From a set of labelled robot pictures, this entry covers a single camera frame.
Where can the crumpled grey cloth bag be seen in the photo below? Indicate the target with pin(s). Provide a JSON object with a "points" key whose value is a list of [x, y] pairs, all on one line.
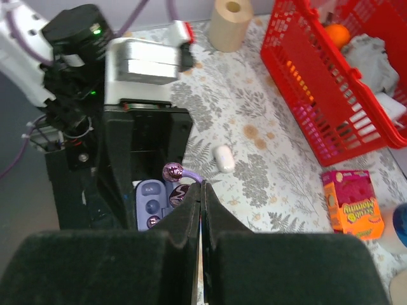
{"points": [[369, 56]]}

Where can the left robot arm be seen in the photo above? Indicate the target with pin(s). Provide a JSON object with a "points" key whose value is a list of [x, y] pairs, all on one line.
{"points": [[59, 65]]}

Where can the blue wrapped paper roll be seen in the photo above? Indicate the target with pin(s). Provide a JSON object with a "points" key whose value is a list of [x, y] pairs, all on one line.
{"points": [[393, 238]]}

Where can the red plastic shopping basket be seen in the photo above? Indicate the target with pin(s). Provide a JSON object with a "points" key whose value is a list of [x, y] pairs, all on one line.
{"points": [[337, 113]]}

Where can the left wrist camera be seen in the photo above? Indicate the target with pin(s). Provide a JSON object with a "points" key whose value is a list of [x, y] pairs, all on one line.
{"points": [[141, 70]]}

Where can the orange fruit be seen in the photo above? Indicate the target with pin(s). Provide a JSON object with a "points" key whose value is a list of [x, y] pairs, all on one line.
{"points": [[339, 34]]}

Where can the white earbud charging case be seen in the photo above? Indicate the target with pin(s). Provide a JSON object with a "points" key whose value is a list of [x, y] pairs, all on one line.
{"points": [[223, 156]]}

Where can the beige paper roll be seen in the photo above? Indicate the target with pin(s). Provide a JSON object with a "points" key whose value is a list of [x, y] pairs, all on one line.
{"points": [[229, 23]]}

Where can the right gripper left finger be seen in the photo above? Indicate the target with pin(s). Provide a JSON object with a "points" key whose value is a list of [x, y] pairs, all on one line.
{"points": [[158, 266]]}

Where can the pink orange candy box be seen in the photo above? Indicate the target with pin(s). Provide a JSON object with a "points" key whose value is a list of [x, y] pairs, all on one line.
{"points": [[352, 204]]}

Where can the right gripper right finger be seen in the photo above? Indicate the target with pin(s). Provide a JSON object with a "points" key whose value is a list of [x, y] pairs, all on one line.
{"points": [[244, 267]]}

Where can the purple earbud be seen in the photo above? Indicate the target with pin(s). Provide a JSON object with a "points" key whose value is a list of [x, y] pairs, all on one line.
{"points": [[172, 174], [152, 221]]}

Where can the purple earbud case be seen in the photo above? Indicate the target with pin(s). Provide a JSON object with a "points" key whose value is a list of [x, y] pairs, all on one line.
{"points": [[150, 199]]}

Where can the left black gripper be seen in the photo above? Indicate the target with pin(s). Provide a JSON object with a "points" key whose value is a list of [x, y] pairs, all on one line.
{"points": [[93, 179]]}

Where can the white box in basket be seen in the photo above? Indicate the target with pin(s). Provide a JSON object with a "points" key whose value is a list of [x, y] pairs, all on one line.
{"points": [[394, 109]]}

